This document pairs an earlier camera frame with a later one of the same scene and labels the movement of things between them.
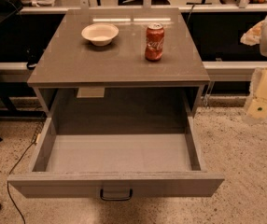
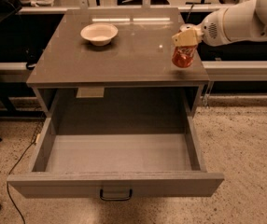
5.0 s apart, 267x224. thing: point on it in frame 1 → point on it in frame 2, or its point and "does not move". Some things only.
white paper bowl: x=100 y=34 does not move
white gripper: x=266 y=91 → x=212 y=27
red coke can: x=154 y=41 → x=183 y=55
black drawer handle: x=116 y=198 does not move
